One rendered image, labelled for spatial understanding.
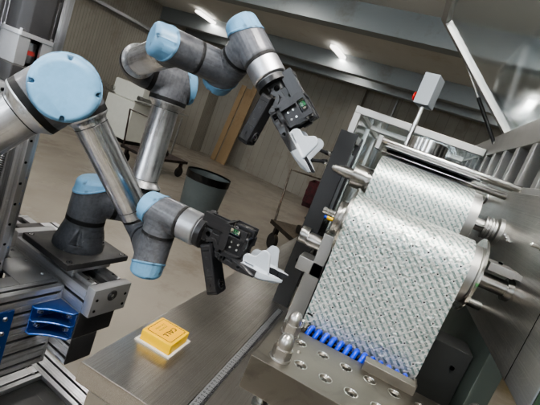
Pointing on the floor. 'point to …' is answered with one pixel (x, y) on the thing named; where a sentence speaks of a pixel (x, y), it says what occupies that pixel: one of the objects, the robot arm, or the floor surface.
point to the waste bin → (203, 190)
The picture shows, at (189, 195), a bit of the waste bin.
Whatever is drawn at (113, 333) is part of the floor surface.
